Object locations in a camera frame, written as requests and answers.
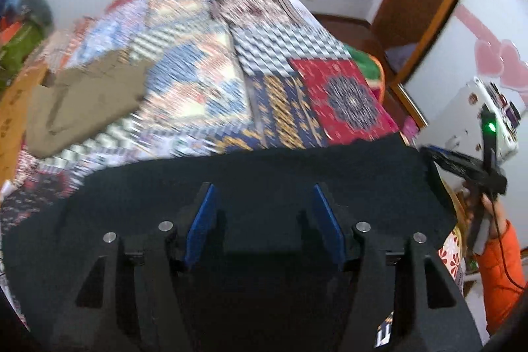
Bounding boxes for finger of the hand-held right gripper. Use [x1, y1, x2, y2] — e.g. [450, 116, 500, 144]
[420, 144, 459, 176]

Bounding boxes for black cable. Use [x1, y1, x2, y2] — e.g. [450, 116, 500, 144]
[493, 208, 526, 291]

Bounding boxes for person's right hand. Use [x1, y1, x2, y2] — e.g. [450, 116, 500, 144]
[481, 194, 508, 240]

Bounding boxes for black pants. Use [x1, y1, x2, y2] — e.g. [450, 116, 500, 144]
[0, 133, 459, 352]

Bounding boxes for purple cloth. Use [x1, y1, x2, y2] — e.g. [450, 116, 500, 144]
[385, 43, 418, 73]

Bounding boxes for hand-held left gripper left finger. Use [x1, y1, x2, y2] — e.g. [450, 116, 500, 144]
[51, 182, 220, 352]

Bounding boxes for green bag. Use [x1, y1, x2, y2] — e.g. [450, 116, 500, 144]
[0, 22, 46, 89]

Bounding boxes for khaki pants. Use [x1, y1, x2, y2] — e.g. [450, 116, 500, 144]
[27, 47, 151, 159]

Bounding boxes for blue bag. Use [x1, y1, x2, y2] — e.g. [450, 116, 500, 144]
[0, 0, 54, 32]

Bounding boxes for green blanket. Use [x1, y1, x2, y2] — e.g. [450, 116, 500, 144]
[342, 43, 389, 105]

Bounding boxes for patchwork printed blanket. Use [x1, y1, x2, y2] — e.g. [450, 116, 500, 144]
[0, 0, 469, 332]

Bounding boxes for brown wooden bed frame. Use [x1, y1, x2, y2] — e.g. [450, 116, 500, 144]
[313, 12, 389, 58]

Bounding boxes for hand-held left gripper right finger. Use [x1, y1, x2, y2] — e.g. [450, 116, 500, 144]
[311, 183, 483, 352]

